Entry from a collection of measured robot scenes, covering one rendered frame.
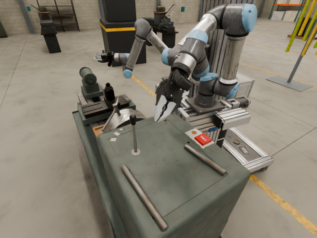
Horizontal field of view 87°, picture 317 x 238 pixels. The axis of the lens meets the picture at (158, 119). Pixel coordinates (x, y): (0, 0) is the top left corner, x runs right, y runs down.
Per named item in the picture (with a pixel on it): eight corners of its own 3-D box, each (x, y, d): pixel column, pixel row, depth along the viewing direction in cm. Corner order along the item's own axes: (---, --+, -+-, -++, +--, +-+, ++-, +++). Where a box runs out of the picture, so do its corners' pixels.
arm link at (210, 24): (211, -1, 91) (156, 49, 73) (230, -1, 85) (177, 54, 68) (211, 21, 100) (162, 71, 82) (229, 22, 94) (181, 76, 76)
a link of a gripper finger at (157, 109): (151, 121, 61) (162, 99, 62) (157, 122, 55) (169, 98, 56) (144, 117, 60) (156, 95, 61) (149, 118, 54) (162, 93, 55)
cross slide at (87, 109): (129, 106, 171) (129, 102, 168) (86, 119, 152) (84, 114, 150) (122, 98, 183) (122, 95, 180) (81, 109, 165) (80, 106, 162)
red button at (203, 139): (211, 142, 81) (212, 139, 80) (202, 147, 79) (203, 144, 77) (202, 135, 85) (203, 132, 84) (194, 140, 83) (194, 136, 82)
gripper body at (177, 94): (169, 104, 65) (182, 78, 66) (179, 104, 57) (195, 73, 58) (153, 94, 62) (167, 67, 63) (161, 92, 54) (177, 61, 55)
